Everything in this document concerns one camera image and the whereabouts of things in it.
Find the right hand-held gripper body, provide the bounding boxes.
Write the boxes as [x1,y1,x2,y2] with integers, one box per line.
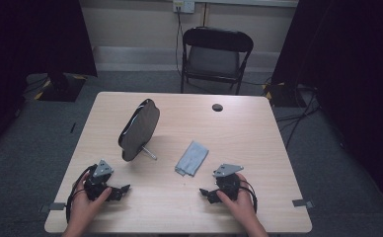
[212,163,245,202]

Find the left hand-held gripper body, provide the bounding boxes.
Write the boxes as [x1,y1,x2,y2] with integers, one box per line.
[83,159,118,202]

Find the light blue cloth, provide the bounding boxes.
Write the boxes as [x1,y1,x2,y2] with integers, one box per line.
[174,140,210,178]

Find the person's left hand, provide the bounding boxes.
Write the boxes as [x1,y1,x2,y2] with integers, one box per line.
[68,172,114,229]

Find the person's right hand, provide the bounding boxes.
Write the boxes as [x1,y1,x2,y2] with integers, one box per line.
[215,173,259,228]

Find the grey tape strip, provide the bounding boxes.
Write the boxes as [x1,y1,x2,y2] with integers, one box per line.
[291,198,315,209]
[38,201,67,213]

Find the black stand base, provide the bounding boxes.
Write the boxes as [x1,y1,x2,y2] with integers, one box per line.
[262,82,309,109]
[34,72,88,103]

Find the black folding chair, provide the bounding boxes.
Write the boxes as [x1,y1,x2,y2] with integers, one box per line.
[180,26,255,97]

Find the black curtain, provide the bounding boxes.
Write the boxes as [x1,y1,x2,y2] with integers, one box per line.
[270,0,383,219]
[0,0,99,156]

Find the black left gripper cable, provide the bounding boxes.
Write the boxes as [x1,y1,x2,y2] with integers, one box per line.
[65,163,99,225]

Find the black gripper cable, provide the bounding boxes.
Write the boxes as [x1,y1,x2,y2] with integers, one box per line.
[240,179,259,213]
[65,163,99,225]

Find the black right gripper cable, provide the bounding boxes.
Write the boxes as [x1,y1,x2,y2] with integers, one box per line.
[240,179,259,213]

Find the black floor cables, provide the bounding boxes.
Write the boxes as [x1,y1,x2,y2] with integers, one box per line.
[274,86,323,150]

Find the black wall socket cable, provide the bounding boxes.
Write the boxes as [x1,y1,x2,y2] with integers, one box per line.
[175,6,185,79]

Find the white wall socket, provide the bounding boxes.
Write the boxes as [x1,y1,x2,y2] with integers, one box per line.
[172,0,195,15]

